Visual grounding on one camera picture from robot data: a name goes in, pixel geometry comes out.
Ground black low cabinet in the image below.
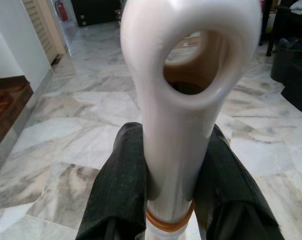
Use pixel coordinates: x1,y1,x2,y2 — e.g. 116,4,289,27
74,0,123,27

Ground white handled broom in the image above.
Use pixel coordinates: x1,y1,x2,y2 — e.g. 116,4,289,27
120,0,263,240

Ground black plastic bin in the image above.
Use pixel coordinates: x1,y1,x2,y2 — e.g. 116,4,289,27
270,37,302,118

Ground dark wooden table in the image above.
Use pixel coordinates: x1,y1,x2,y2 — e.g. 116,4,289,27
259,0,302,57

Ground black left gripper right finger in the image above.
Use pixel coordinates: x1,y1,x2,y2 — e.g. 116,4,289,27
193,124,284,240

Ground grey folded cloth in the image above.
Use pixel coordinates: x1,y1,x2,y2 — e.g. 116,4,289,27
289,1,302,15

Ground dark wooden stairs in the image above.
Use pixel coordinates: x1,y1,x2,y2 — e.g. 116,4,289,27
0,59,34,156

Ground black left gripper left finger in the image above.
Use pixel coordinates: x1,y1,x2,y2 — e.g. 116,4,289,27
75,121,151,240

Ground red fire extinguisher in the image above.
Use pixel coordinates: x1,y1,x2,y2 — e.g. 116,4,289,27
54,0,64,22

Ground beige louvred door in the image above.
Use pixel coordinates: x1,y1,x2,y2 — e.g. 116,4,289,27
23,0,66,66

